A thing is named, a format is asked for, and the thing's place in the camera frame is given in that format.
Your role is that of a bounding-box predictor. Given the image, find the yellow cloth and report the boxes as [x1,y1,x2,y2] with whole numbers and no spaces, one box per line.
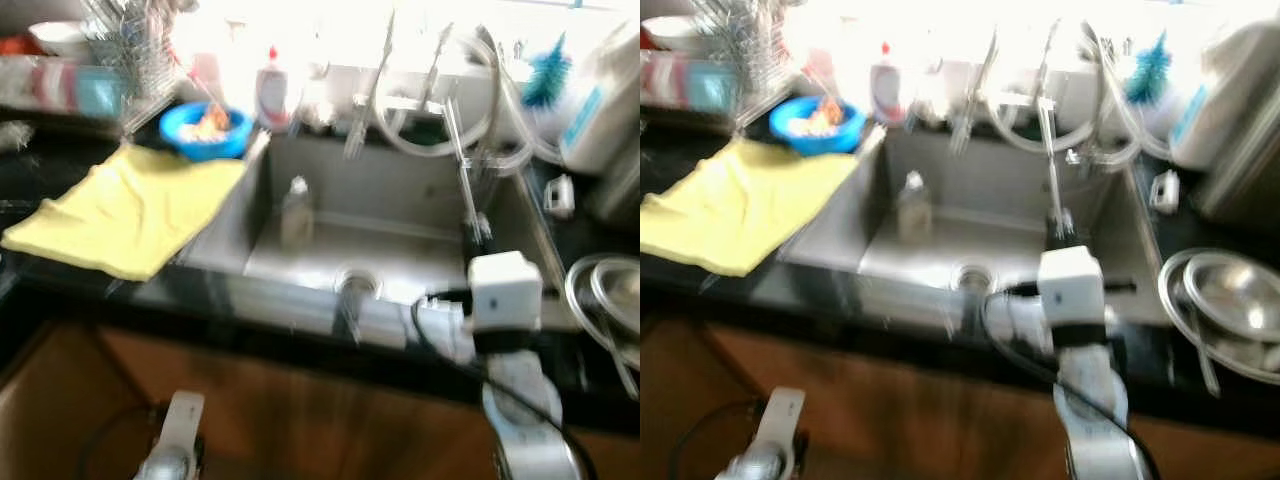
[0,143,248,282]
[640,137,861,278]

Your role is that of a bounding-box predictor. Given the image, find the white mug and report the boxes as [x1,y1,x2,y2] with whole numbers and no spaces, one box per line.
[0,58,36,106]

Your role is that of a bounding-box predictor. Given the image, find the food scraps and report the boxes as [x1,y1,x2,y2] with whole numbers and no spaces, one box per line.
[185,105,233,141]
[795,97,846,136]

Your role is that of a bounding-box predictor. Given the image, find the blue bottle brush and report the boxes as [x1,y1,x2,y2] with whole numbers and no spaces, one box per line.
[520,32,573,111]
[1125,30,1173,106]

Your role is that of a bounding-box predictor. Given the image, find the pink mug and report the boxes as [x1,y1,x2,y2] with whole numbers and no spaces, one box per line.
[35,62,79,111]
[650,55,693,106]

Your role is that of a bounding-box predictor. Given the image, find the white flexible hose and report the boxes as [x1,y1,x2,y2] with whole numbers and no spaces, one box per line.
[375,25,561,166]
[985,20,1176,166]

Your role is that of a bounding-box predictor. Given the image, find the stainless steel sink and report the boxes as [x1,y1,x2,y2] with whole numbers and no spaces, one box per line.
[780,123,1201,331]
[178,128,591,346]

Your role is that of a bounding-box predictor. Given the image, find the blue mug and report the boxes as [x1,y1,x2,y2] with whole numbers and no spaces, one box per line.
[692,62,738,113]
[78,68,124,119]

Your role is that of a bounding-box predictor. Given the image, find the wire dish rack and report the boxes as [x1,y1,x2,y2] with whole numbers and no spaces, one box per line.
[640,45,791,126]
[0,55,181,133]

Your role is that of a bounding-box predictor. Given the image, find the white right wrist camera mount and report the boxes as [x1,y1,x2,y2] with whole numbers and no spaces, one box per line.
[1037,245,1106,326]
[467,251,544,333]

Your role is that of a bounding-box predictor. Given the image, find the white dish soap bottle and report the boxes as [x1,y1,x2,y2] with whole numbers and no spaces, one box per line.
[868,42,906,126]
[255,45,293,133]

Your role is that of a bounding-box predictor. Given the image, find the steel gooseneck tap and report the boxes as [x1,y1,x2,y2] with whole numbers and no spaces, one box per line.
[1030,20,1141,171]
[415,22,536,181]

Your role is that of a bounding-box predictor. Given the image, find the white bowl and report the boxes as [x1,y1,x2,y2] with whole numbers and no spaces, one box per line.
[28,20,93,56]
[648,15,706,51]

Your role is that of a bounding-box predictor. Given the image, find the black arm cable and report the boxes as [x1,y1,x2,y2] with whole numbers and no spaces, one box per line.
[978,283,1161,480]
[75,400,166,480]
[410,288,596,480]
[668,400,766,480]

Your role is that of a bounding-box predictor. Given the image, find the wooden cabinet side panel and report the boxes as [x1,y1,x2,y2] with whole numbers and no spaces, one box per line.
[640,320,703,480]
[0,320,99,480]

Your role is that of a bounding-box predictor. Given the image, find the wooden cabinet door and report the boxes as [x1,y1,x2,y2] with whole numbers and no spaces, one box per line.
[950,358,1280,480]
[330,362,641,480]
[95,322,351,480]
[698,320,961,480]

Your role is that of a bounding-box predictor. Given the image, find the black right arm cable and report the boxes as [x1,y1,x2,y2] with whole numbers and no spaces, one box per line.
[410,288,596,480]
[978,283,1161,480]

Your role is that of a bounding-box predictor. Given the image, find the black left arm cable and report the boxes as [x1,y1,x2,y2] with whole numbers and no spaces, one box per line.
[75,400,166,480]
[668,400,766,480]

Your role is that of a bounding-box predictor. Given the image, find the steel fork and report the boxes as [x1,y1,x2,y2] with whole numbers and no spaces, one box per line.
[1035,100,1076,216]
[444,97,483,226]

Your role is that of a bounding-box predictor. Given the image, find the white water purifier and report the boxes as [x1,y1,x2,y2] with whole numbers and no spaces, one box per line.
[1168,18,1280,236]
[558,20,641,226]

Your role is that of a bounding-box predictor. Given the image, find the small white plastic holder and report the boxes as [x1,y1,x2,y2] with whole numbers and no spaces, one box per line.
[543,175,576,219]
[1150,170,1181,214]

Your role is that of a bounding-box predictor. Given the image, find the steel pull-down sprayer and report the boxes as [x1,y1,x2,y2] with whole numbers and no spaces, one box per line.
[950,25,1001,156]
[343,10,401,161]

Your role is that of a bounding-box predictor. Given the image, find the blue plastic bowl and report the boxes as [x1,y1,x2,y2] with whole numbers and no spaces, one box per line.
[158,101,253,162]
[768,95,869,156]

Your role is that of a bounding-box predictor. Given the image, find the clear plastic bottle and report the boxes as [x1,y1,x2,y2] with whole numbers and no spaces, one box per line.
[896,170,933,244]
[280,176,315,249]

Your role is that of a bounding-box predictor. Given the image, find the large steel bowl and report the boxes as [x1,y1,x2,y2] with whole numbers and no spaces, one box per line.
[565,253,641,401]
[1158,248,1280,389]

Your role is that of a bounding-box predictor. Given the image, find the wire cutlery basket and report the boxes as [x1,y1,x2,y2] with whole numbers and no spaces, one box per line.
[85,0,181,101]
[690,0,791,96]

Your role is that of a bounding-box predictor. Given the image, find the steel sink drain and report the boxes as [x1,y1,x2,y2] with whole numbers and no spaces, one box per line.
[950,262,1001,296]
[335,265,386,301]

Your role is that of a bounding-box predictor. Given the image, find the dark sponge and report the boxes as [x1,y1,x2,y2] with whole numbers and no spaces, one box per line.
[1000,102,1046,141]
[400,108,449,148]

